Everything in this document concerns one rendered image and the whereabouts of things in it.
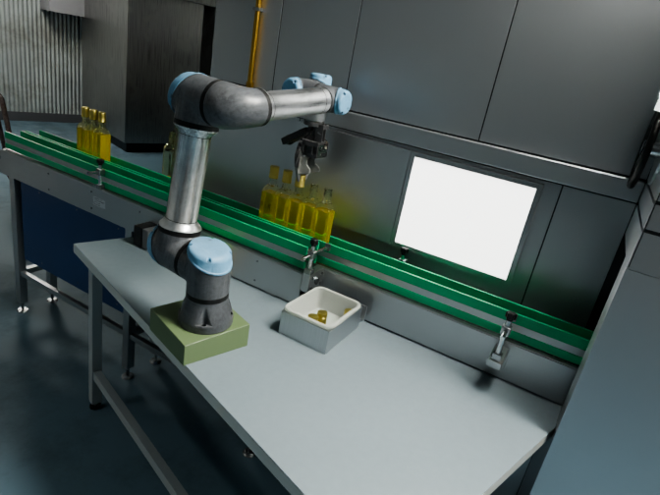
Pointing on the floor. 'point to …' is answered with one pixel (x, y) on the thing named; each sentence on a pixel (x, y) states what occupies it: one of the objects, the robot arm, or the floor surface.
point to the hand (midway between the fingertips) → (301, 177)
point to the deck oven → (138, 64)
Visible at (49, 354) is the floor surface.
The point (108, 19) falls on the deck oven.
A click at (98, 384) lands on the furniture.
